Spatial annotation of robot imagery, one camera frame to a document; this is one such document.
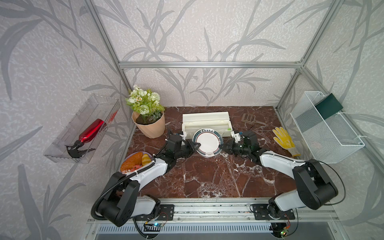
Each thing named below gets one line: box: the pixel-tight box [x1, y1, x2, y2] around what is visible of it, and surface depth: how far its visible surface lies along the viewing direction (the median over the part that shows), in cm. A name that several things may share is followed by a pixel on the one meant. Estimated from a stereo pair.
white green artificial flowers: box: [125, 84, 165, 119], surface depth 86 cm
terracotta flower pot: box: [131, 110, 166, 139], surface depth 96 cm
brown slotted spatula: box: [241, 113, 267, 126], surface depth 114 cm
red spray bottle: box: [65, 118, 104, 159], surface depth 62 cm
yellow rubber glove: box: [272, 126, 301, 157], surface depth 104 cm
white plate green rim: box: [192, 127, 224, 158], surface depth 87 cm
